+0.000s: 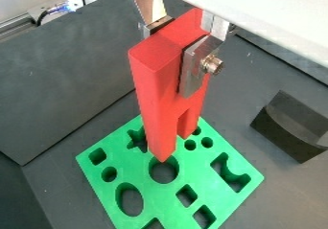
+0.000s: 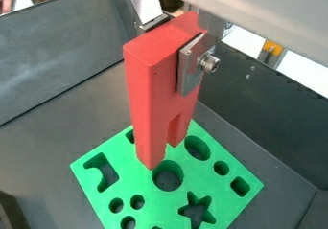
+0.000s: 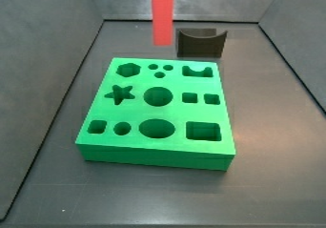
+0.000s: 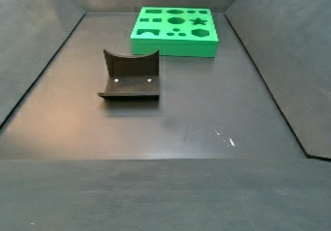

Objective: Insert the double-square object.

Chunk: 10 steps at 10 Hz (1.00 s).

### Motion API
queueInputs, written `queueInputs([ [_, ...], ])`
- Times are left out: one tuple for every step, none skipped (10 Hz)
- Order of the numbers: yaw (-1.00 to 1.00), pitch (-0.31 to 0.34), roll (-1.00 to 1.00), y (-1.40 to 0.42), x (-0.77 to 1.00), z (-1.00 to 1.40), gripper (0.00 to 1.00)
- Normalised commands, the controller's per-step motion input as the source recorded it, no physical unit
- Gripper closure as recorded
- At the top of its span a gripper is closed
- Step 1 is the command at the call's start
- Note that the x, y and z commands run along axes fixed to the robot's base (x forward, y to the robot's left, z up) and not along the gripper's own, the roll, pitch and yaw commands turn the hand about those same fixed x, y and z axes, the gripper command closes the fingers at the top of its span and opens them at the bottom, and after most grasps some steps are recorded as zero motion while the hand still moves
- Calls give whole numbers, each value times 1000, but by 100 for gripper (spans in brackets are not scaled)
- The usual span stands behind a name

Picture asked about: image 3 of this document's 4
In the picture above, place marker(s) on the green shape-sorter insertion board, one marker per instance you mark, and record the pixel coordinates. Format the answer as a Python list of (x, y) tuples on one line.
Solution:
[(160, 114)]

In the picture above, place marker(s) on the dark grey curved block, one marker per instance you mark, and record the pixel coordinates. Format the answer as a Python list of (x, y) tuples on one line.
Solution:
[(200, 42)]

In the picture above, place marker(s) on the red double-square peg block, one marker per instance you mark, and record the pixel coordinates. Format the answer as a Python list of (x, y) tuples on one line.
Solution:
[(162, 11)]

